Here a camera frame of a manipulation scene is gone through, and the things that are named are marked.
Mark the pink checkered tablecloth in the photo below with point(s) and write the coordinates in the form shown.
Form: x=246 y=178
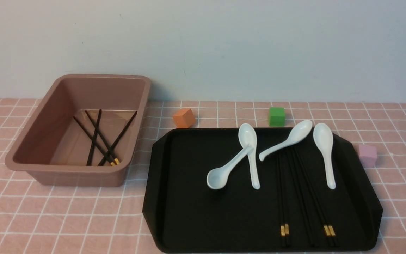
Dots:
x=37 y=219

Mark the white ceramic spoon upright left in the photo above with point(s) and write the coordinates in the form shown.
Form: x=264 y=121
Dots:
x=248 y=139

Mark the white ceramic spoon right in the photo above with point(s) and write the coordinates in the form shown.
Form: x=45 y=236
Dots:
x=323 y=138

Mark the black plastic tray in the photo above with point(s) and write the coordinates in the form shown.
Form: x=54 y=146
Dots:
x=185 y=216

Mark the pink cube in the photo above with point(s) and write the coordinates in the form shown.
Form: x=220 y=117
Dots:
x=367 y=155

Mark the black chopstick on tray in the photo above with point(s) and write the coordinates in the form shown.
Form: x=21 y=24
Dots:
x=300 y=199

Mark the white ceramic spoon middle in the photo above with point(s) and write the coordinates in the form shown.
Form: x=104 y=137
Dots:
x=297 y=134

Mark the orange cube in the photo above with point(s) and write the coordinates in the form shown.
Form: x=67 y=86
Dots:
x=184 y=118

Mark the black gold-banded chopstick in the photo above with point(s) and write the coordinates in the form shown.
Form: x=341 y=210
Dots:
x=316 y=197
x=312 y=197
x=283 y=164
x=282 y=226

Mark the black chopstick in bin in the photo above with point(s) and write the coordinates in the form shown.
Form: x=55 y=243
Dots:
x=119 y=137
x=100 y=133
x=109 y=155
x=94 y=137

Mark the white ceramic spoon lower left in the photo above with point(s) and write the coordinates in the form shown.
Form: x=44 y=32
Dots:
x=217 y=178

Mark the brown plastic bin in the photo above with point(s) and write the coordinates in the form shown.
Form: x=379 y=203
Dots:
x=52 y=147

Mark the green cube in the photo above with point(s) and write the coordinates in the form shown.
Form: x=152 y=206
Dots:
x=277 y=116

